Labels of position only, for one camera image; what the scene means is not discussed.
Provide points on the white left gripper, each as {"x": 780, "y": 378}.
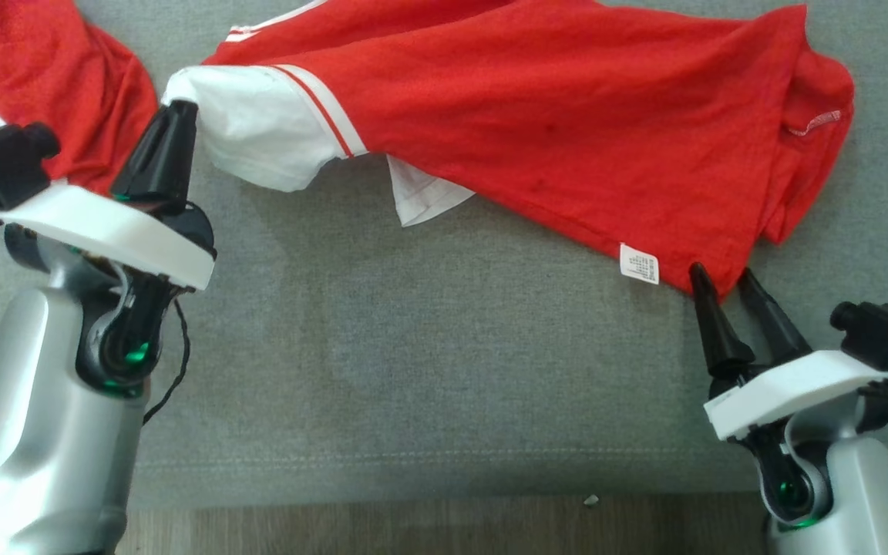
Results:
{"x": 105, "y": 223}

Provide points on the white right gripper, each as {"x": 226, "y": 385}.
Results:
{"x": 791, "y": 385}

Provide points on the red and white shirt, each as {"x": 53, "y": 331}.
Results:
{"x": 552, "y": 116}

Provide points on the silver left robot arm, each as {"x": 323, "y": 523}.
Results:
{"x": 43, "y": 432}

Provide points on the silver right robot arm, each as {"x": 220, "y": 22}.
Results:
{"x": 868, "y": 493}

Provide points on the grey sofa seat cushion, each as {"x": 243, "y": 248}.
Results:
{"x": 428, "y": 362}

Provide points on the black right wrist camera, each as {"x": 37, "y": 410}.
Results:
{"x": 876, "y": 331}

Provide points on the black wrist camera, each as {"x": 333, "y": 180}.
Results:
{"x": 876, "y": 331}
{"x": 5, "y": 158}

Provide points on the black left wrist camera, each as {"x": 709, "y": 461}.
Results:
{"x": 5, "y": 158}

